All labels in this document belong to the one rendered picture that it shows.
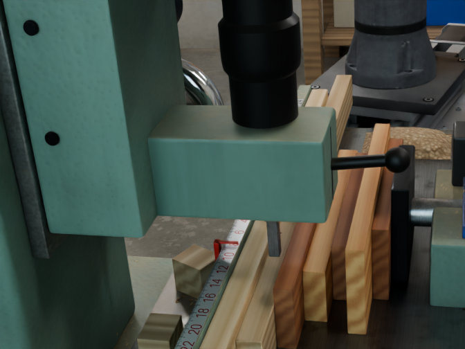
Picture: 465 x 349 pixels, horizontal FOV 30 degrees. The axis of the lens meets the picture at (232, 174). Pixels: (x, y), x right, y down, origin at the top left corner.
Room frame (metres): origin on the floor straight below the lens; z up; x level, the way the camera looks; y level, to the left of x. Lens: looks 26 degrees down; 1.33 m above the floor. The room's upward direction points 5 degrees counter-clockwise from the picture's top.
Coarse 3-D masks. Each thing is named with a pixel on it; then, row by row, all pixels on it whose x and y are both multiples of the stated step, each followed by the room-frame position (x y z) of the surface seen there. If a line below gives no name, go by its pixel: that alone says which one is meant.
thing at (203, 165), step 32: (160, 128) 0.62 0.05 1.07; (192, 128) 0.62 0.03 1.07; (224, 128) 0.61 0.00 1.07; (288, 128) 0.60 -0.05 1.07; (320, 128) 0.60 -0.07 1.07; (160, 160) 0.61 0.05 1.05; (192, 160) 0.60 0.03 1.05; (224, 160) 0.59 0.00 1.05; (256, 160) 0.59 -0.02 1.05; (288, 160) 0.58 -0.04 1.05; (320, 160) 0.57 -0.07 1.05; (160, 192) 0.61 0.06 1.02; (192, 192) 0.60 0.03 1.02; (224, 192) 0.59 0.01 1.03; (256, 192) 0.59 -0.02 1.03; (288, 192) 0.58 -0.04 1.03; (320, 192) 0.57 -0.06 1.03
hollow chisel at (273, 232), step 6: (276, 222) 0.61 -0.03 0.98; (270, 228) 0.62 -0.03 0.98; (276, 228) 0.61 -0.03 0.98; (270, 234) 0.62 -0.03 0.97; (276, 234) 0.61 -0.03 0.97; (270, 240) 0.62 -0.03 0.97; (276, 240) 0.61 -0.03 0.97; (270, 246) 0.62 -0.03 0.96; (276, 246) 0.61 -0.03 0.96; (270, 252) 0.62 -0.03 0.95; (276, 252) 0.61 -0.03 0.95
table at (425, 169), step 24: (360, 144) 0.93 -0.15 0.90; (432, 168) 0.85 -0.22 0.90; (432, 192) 0.79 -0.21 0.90; (408, 288) 0.62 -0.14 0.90; (336, 312) 0.60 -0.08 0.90; (384, 312) 0.59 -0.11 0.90; (408, 312) 0.59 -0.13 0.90; (432, 312) 0.59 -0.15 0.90; (456, 312) 0.58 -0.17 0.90; (312, 336) 0.57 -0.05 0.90; (336, 336) 0.57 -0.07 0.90; (360, 336) 0.56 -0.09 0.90; (384, 336) 0.56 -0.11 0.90; (408, 336) 0.56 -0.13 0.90; (432, 336) 0.56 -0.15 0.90; (456, 336) 0.55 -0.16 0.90
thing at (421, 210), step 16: (400, 176) 0.65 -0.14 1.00; (400, 192) 0.63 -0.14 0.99; (400, 208) 0.63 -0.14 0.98; (416, 208) 0.66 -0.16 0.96; (432, 208) 0.66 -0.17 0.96; (400, 224) 0.63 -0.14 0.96; (416, 224) 0.66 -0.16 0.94; (400, 240) 0.63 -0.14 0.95; (400, 256) 0.63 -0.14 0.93; (400, 272) 0.63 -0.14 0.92
